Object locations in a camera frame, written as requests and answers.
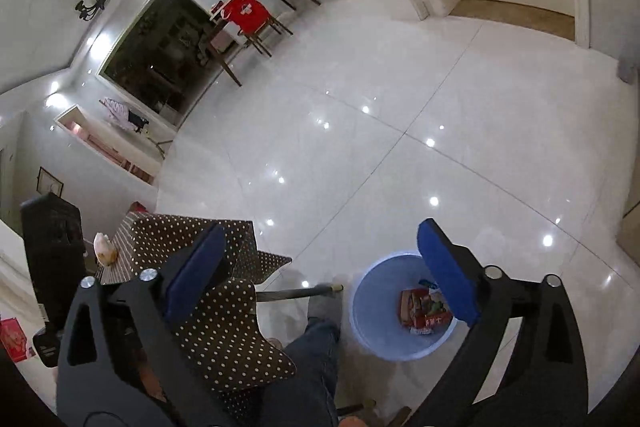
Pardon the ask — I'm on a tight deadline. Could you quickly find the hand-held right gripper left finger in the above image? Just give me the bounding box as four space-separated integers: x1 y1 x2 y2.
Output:
56 222 236 427

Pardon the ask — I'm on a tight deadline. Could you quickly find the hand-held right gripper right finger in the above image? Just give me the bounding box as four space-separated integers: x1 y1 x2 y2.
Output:
410 218 590 427

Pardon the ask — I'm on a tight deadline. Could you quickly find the green snack packet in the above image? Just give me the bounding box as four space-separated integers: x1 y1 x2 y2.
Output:
420 279 448 314

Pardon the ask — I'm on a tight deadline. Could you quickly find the orange snack packet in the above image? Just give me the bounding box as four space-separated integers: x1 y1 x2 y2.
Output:
398 288 431 327

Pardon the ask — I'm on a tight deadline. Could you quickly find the blue waste bin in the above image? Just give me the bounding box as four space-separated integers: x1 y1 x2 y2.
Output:
351 251 458 362

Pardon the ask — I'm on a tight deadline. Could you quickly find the white plastic bag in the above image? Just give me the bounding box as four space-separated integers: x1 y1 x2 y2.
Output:
93 233 118 267

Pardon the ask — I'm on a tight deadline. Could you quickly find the brown polka dot tablecloth table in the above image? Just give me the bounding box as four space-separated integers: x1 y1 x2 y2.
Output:
97 212 297 413

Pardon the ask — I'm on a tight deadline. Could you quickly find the small framed picture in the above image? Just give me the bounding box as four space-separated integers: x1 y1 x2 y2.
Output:
37 167 65 198

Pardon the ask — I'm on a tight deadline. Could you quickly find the metal table leg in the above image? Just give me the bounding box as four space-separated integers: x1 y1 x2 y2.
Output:
255 284 343 303
337 399 376 414

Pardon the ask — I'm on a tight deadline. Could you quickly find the red gift box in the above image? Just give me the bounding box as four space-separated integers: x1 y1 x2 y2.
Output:
0 317 28 363

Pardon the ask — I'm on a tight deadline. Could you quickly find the grey slipper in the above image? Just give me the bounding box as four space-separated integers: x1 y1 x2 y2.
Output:
306 296 343 323

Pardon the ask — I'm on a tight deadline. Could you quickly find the person's leg in jeans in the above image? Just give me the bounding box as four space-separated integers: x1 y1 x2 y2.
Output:
267 319 343 427

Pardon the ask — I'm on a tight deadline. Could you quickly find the coat stand with clothes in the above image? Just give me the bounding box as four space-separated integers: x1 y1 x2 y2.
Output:
100 97 173 158

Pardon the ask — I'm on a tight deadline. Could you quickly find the dark wooden dining table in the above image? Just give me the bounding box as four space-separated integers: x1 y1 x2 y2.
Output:
205 0 322 88

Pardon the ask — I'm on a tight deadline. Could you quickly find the wooden chair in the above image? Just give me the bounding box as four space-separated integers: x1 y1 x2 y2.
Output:
235 14 295 58

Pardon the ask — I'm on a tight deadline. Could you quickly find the red shirt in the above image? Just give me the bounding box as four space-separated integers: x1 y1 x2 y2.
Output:
221 0 268 32

